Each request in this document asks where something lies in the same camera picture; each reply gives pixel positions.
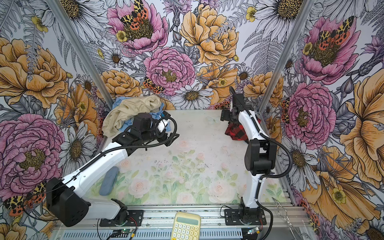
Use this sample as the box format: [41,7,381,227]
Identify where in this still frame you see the red black plaid cloth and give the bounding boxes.
[225,117,249,144]

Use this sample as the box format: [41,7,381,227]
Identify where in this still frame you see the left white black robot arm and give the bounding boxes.
[46,112,179,227]

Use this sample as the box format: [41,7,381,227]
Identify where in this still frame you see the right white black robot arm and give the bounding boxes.
[221,87,294,226]

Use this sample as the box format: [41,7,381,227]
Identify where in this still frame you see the light blue cloth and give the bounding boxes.
[113,97,166,132]

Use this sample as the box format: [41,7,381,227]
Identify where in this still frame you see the beige cloth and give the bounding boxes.
[102,95,164,137]

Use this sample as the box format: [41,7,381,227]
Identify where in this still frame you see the blue grey oval pad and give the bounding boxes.
[99,166,120,196]

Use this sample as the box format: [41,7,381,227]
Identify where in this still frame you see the yellow calculator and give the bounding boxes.
[171,212,201,240]

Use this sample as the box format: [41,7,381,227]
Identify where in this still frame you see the left green circuit board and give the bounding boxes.
[112,229,136,238]

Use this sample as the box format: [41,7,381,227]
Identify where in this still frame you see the green circuit board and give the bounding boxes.
[247,227,261,235]
[112,229,136,238]

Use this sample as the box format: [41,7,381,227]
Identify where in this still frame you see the metal tongs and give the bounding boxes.
[272,198,302,240]

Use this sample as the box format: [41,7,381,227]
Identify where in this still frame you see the right green circuit board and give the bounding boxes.
[247,227,261,235]

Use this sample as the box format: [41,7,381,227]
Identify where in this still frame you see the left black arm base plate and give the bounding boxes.
[99,210,144,227]

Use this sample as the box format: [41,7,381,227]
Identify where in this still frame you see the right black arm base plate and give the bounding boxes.
[224,208,267,226]

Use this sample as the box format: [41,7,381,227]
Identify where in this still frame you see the front aluminium rail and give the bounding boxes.
[52,204,310,229]

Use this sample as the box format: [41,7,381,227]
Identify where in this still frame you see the right aluminium frame post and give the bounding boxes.
[257,1,314,115]

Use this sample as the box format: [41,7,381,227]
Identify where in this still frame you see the aluminium frame post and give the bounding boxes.
[257,1,314,115]
[47,1,114,109]

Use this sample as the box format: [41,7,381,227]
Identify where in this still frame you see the left aluminium frame post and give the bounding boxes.
[47,1,114,109]

